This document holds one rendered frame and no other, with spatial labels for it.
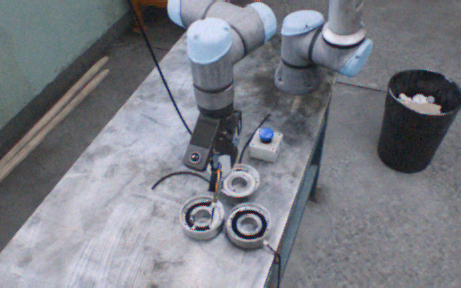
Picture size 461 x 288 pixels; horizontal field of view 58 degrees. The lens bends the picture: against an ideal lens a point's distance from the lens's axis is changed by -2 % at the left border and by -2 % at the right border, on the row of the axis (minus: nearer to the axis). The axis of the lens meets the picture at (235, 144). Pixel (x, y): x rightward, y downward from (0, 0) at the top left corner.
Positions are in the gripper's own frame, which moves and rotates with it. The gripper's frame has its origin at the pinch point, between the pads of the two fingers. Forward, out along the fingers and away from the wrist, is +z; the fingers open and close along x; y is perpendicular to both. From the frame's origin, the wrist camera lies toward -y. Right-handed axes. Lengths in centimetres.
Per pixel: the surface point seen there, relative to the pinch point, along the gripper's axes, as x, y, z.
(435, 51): -68, 219, 94
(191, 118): 20.4, 28.3, 13.4
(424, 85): -54, 129, 59
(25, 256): 38.4, -26.5, 13.2
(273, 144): -7.0, 21.0, 8.9
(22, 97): 156, 78, 77
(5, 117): 157, 62, 79
